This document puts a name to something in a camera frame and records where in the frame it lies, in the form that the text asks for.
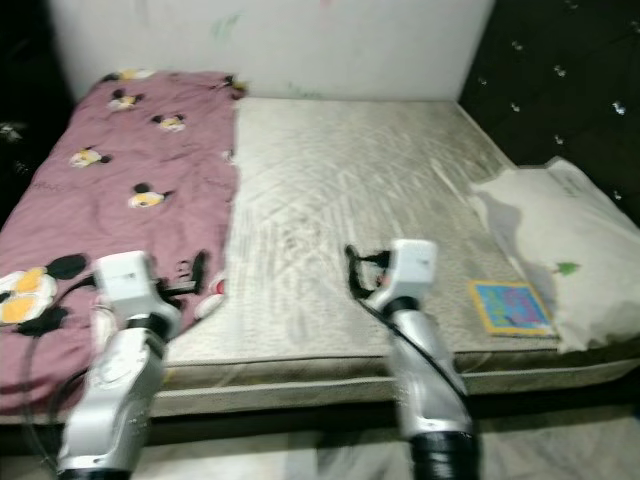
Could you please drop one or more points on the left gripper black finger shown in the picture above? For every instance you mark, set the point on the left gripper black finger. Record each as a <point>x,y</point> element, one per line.
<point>200,270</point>

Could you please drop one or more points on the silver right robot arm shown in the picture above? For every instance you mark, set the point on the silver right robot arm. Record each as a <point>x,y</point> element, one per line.
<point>425,390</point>

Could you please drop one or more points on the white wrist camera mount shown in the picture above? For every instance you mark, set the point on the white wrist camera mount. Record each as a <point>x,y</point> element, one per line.
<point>408,265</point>
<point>125,280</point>

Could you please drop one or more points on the grey quilted mattress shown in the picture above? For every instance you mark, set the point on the grey quilted mattress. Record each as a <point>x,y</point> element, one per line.
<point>340,190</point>

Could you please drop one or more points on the dark tufted headboard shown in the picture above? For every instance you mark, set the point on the dark tufted headboard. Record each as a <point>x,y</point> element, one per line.
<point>560,80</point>

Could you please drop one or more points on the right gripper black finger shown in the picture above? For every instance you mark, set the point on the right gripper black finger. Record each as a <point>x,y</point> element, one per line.
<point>351,262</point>

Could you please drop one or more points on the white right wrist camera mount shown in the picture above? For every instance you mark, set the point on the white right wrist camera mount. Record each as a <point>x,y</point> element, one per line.
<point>408,265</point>

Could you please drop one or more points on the white pillow with tree print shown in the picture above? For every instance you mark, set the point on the white pillow with tree print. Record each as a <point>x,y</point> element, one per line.
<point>575,230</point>

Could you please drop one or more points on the colourful children's book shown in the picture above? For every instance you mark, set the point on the colourful children's book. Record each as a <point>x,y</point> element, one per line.
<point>510,308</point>

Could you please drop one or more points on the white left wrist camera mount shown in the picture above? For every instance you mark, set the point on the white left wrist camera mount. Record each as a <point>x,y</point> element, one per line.
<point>125,280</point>

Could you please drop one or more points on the pink cartoon mouse blanket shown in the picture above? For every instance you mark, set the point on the pink cartoon mouse blanket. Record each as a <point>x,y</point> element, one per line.
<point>110,200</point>

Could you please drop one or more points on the dark bed base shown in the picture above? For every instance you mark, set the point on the dark bed base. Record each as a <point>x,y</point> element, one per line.
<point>310,412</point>

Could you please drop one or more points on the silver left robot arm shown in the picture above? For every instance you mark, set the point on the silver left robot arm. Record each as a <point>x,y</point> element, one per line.
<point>110,400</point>

